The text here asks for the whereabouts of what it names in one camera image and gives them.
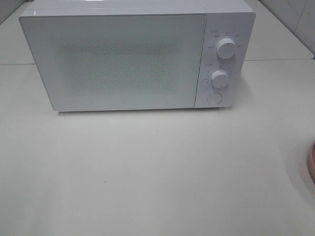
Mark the round white door button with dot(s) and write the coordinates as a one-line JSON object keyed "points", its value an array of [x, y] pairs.
{"points": [[214, 98]]}

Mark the lower white microwave knob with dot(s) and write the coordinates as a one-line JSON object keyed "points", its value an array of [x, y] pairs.
{"points": [[219, 79]]}

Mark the white microwave knob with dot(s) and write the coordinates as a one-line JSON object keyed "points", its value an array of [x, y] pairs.
{"points": [[226, 47], [219, 79]]}

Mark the pink round plate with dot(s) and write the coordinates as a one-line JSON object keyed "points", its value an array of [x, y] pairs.
{"points": [[311, 162]]}

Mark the upper white microwave knob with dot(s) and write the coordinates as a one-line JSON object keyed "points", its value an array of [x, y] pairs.
{"points": [[226, 47]]}

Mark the white microwave door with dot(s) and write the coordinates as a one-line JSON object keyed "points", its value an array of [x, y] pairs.
{"points": [[117, 62]]}

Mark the white microwave oven body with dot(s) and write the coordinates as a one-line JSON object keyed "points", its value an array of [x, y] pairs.
{"points": [[233, 18]]}

